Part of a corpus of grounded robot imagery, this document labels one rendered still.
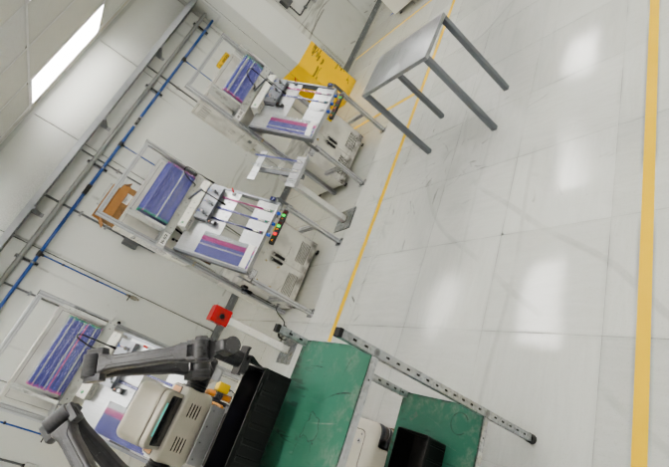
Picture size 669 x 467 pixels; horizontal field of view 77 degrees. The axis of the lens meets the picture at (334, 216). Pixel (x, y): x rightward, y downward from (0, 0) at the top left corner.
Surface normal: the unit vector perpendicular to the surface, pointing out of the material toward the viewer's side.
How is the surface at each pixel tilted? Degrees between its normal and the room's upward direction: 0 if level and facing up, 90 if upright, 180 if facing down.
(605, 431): 0
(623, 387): 0
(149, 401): 42
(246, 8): 90
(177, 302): 90
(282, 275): 90
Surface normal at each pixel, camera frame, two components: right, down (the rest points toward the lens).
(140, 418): -0.17, -0.52
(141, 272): 0.57, -0.18
